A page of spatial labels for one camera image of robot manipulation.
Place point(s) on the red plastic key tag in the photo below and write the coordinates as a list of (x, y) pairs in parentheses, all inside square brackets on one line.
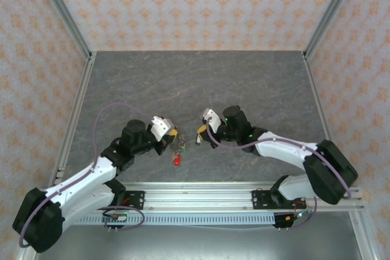
[(176, 160)]

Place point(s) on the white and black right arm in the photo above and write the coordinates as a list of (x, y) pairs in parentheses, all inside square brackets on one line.
[(289, 150)]

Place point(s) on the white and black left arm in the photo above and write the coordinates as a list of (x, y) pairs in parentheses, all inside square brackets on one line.
[(76, 181)]

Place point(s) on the left base circuit board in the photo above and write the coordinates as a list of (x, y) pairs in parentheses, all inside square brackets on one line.
[(117, 218)]

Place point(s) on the base circuit board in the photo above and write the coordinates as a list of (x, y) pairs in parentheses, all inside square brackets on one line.
[(117, 218), (297, 215)]

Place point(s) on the right base circuit board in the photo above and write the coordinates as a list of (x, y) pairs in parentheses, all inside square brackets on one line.
[(297, 215)]

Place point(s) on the grey metal base sheet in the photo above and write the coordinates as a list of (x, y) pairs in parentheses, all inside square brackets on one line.
[(198, 243)]

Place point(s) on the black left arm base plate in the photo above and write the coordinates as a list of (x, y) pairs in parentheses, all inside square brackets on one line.
[(137, 199)]

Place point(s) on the aluminium front mounting rail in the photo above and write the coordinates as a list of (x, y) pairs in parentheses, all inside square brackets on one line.
[(198, 199)]

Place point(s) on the aluminium left side rail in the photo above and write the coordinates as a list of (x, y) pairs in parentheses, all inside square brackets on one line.
[(76, 114)]

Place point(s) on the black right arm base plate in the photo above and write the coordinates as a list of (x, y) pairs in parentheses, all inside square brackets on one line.
[(259, 200)]

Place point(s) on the aluminium right side rail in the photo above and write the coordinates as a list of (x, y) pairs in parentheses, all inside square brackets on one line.
[(320, 111)]

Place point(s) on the aluminium left corner post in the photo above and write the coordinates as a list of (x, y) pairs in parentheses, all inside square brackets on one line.
[(64, 13)]

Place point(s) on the aluminium corner post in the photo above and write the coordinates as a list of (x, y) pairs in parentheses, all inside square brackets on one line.
[(64, 13), (332, 10)]

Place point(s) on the aluminium right corner post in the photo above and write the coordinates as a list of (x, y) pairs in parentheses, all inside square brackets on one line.
[(332, 10)]

